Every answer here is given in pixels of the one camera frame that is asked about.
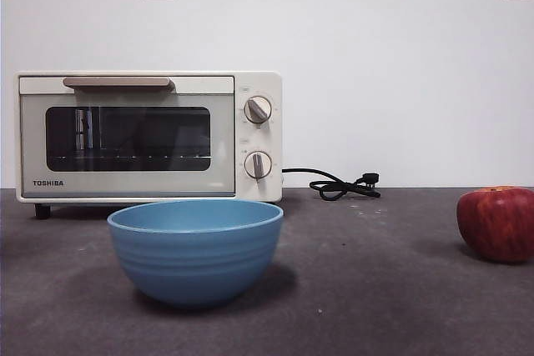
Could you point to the blue bowl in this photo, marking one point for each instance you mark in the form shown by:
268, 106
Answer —
196, 260

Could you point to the red yellow apple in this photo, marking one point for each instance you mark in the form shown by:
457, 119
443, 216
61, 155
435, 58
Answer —
496, 222

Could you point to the cream toaster oven body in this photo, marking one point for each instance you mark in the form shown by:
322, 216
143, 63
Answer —
258, 135

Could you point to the beige oven knob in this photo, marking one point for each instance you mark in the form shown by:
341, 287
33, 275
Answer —
258, 164
258, 109

